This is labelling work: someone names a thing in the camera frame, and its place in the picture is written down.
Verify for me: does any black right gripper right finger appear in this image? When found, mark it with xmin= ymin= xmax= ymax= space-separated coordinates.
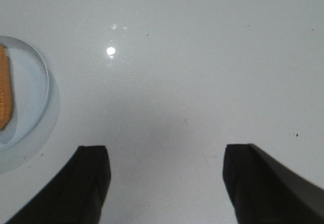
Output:
xmin=222 ymin=144 xmax=323 ymax=223

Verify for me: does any orange corn cob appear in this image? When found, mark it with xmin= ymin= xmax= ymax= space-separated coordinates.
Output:
xmin=1 ymin=45 xmax=13 ymax=130

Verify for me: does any light blue round plate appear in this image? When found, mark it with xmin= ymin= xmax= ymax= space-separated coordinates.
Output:
xmin=1 ymin=35 xmax=49 ymax=152

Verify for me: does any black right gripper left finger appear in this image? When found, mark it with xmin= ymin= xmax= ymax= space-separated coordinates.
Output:
xmin=8 ymin=145 xmax=111 ymax=223

